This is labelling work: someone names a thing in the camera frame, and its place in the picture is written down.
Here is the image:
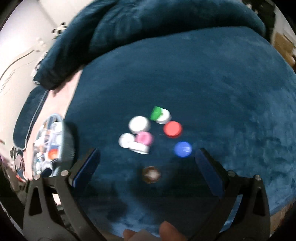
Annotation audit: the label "green bottle cap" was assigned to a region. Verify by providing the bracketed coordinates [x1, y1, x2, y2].
[150, 106, 162, 121]

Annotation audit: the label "person's right hand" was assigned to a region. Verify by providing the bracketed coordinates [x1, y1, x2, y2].
[123, 221, 188, 241]

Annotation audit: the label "dark blue plush blanket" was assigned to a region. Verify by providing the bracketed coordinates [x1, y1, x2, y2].
[65, 27, 295, 235]

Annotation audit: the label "white cap under green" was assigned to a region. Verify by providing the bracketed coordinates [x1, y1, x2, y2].
[156, 108, 171, 125]

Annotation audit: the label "rumpled dark blue duvet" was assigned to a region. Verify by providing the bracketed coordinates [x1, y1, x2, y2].
[33, 1, 265, 90]

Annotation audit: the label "large white bottle cap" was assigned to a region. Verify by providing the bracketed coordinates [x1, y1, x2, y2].
[128, 116, 151, 135]

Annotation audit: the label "red bottle cap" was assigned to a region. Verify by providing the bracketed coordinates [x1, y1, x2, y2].
[163, 121, 183, 138]

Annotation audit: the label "blue bottle cap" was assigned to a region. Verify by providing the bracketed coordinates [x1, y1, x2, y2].
[174, 142, 193, 158]

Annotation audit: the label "white ribbed bottle cap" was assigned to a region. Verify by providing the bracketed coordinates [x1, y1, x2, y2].
[129, 142, 149, 155]

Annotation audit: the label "silver white bottle cap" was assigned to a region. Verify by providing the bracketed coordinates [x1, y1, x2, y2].
[118, 133, 135, 148]

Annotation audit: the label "pink bottle cap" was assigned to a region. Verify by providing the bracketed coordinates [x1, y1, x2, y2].
[135, 131, 154, 146]

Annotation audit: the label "cardboard boxes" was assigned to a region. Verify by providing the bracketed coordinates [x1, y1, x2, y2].
[274, 32, 295, 71]

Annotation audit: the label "round light blue basket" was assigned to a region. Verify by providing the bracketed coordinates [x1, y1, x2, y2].
[32, 114, 75, 177]

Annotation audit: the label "dark brown bottle cap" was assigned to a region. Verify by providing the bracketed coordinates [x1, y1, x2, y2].
[142, 166, 161, 184]

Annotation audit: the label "dark blue piped pillow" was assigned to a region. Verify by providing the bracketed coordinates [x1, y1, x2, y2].
[13, 85, 49, 150]

